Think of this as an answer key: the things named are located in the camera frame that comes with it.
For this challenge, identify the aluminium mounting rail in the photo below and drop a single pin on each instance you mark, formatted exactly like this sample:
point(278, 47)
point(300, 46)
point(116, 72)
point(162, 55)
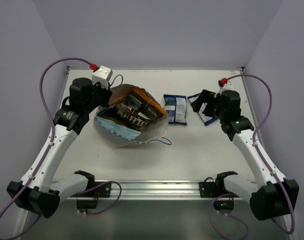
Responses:
point(164, 190)

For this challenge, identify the dark blue snack bag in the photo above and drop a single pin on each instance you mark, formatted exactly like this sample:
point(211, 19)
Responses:
point(175, 106)

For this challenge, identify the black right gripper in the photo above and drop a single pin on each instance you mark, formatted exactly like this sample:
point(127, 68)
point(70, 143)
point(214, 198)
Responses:
point(207, 97)

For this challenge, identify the blue checkered paper bag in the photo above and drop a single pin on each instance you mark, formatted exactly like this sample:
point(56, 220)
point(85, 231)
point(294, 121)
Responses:
point(154, 132)

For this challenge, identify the orange brown snack bag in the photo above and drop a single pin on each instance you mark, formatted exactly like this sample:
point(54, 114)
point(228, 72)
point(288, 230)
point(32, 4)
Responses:
point(121, 93)

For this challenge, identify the light blue snack bag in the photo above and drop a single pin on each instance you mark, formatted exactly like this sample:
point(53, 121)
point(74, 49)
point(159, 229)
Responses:
point(115, 133)

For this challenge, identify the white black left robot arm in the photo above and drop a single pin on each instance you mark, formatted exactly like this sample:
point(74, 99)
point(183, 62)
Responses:
point(35, 191)

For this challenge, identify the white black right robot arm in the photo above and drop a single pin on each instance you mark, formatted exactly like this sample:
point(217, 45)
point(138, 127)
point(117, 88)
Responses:
point(240, 132)

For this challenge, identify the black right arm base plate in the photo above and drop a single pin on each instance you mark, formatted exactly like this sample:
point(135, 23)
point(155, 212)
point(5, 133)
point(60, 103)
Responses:
point(208, 189)

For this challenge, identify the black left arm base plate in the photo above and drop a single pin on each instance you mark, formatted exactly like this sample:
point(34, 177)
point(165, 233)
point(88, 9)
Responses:
point(89, 201)

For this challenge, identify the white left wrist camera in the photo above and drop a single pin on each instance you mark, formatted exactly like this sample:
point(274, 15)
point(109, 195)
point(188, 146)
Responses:
point(101, 74)

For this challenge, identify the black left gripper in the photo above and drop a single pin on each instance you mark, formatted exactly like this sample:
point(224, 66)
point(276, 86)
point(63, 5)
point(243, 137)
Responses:
point(103, 93)

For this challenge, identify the brown kettle chips bag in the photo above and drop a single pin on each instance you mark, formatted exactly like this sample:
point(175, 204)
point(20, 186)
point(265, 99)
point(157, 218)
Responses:
point(131, 118)

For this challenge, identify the dark brown chips bag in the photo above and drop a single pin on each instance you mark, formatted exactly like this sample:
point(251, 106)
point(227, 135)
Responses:
point(146, 106)

